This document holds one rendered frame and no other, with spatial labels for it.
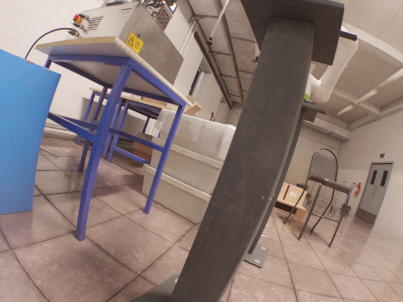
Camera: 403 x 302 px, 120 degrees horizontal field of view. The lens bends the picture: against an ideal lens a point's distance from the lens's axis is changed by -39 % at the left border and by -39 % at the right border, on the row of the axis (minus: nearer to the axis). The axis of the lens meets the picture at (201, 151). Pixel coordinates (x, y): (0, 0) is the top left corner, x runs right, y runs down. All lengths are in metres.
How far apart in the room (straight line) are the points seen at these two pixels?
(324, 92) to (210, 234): 1.11
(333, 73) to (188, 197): 1.25
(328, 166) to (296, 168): 8.83
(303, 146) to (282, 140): 10.90
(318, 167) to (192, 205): 1.49
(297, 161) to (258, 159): 10.78
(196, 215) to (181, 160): 0.39
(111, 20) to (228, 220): 0.91
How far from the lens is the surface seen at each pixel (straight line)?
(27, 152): 0.86
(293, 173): 11.12
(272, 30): 0.53
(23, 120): 0.82
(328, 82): 1.32
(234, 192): 0.41
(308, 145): 11.39
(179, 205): 1.36
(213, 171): 1.23
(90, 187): 0.74
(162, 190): 1.42
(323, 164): 2.31
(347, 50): 1.35
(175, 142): 1.39
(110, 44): 0.67
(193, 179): 1.30
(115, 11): 1.00
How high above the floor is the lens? 0.52
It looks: 2 degrees down
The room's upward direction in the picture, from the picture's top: 20 degrees clockwise
